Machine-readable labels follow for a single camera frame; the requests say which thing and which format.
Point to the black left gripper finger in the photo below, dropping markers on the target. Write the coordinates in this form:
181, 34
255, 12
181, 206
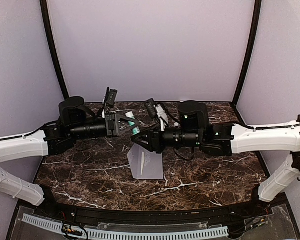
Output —
123, 129
125, 119

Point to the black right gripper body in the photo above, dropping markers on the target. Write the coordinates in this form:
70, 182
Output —
158, 145

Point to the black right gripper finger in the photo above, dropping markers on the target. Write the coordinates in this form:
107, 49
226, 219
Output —
143, 136
144, 143

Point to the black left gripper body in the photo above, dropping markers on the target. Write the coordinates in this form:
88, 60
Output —
111, 125

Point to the cream lined letter paper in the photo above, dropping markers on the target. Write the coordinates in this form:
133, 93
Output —
142, 163

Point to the grey paper envelope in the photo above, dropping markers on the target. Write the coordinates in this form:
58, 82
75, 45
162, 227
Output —
153, 166

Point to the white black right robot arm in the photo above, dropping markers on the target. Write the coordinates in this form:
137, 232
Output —
226, 139

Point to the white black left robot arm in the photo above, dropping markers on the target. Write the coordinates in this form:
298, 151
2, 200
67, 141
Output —
76, 122

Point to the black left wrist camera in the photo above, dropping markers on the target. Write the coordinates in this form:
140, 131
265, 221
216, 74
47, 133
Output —
108, 101

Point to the black front frame rail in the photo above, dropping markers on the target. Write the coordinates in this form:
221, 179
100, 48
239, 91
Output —
230, 214

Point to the white slotted cable duct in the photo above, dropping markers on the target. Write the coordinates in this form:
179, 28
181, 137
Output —
111, 231

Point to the black left corner post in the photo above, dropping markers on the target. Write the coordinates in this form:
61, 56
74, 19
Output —
52, 48

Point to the black corner post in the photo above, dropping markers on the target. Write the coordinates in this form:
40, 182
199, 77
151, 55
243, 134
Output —
52, 48
248, 53

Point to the black right corner post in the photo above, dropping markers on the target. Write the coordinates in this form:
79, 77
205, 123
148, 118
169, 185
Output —
248, 53

